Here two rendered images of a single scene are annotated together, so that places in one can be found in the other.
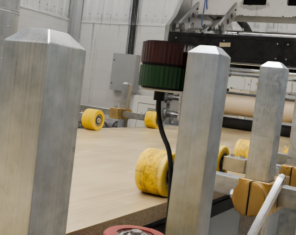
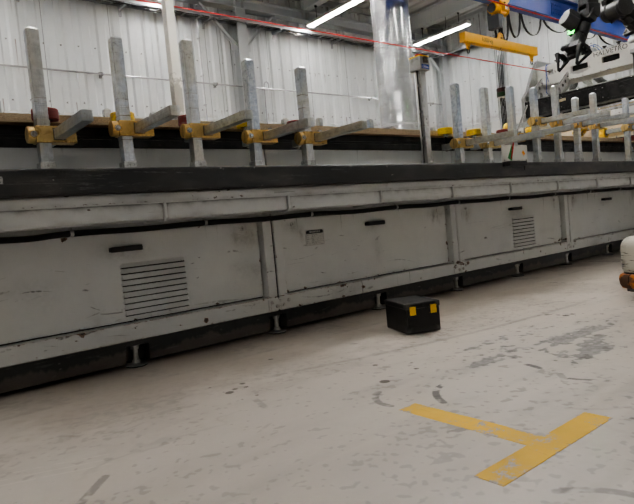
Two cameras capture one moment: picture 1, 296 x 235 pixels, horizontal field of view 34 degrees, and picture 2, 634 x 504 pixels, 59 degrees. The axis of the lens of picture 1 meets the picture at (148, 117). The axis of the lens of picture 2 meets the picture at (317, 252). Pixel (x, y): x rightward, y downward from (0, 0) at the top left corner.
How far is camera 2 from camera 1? 3.02 m
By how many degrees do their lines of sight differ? 22
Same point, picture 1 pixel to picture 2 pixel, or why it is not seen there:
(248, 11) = (577, 75)
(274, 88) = (532, 93)
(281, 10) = (599, 67)
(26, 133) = (483, 97)
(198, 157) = (510, 105)
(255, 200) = (532, 121)
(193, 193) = (510, 112)
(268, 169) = (535, 113)
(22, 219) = (484, 106)
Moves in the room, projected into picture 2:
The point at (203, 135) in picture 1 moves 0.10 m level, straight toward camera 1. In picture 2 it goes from (510, 101) to (506, 99)
